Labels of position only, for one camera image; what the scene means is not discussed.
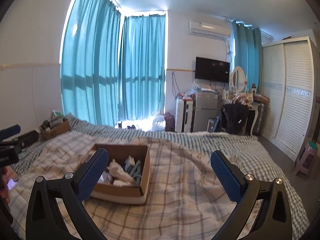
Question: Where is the silver mini fridge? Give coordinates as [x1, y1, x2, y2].
[193, 90, 219, 132]

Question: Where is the person's left hand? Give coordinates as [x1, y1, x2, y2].
[1, 166, 18, 204]

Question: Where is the plaid bed quilt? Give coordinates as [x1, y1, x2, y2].
[9, 115, 309, 239]

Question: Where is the turquoise window curtain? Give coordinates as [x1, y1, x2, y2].
[60, 0, 167, 126]

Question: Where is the white air conditioner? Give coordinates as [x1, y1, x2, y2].
[189, 21, 231, 40]

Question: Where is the white oval vanity mirror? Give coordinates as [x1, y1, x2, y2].
[230, 66, 247, 93]

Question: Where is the pink plastic stool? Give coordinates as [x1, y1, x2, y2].
[293, 141, 318, 180]

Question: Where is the white louvered wardrobe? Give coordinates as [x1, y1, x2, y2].
[260, 36, 319, 161]

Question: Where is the white crumpled cloth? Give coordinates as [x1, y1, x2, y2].
[98, 159, 138, 187]

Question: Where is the black wall television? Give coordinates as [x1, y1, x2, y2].
[195, 57, 230, 83]

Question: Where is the white appliance beside fridge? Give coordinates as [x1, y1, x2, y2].
[175, 97, 193, 133]

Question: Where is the turquoise right curtain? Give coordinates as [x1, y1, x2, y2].
[232, 21, 263, 92]

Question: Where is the open cardboard box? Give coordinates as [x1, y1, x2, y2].
[81, 144, 150, 205]

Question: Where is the small cardboard box with clutter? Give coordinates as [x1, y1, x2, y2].
[39, 110, 71, 140]

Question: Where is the black jacket on chair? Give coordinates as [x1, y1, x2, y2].
[220, 103, 249, 135]

